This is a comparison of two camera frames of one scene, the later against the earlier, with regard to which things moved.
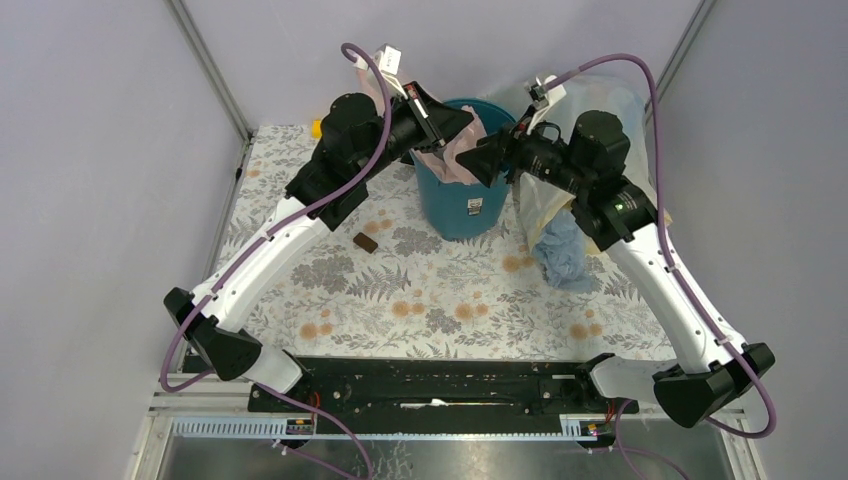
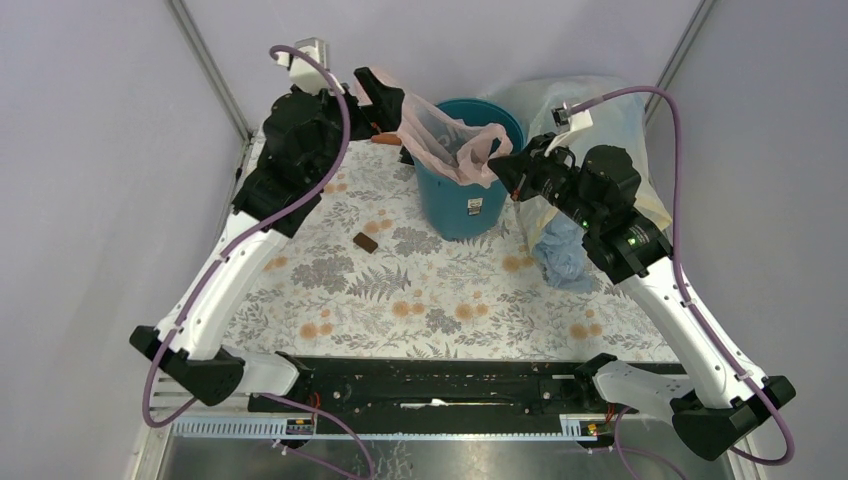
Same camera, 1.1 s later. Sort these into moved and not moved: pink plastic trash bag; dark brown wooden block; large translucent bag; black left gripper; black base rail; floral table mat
Moved: pink plastic trash bag; black left gripper
Not moved: floral table mat; dark brown wooden block; black base rail; large translucent bag
